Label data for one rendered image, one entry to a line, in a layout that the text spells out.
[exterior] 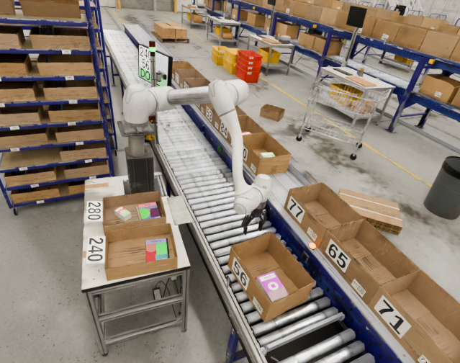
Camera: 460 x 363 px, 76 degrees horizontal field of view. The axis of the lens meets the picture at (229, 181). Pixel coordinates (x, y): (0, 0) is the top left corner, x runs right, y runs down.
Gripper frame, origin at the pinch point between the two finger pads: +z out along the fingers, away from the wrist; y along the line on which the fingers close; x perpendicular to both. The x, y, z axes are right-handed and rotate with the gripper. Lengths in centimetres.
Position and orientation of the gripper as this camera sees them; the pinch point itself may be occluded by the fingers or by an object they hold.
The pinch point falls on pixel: (252, 229)
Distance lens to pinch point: 190.6
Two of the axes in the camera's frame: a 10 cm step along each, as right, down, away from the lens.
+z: -1.1, 8.1, 5.8
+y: -9.1, 1.6, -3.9
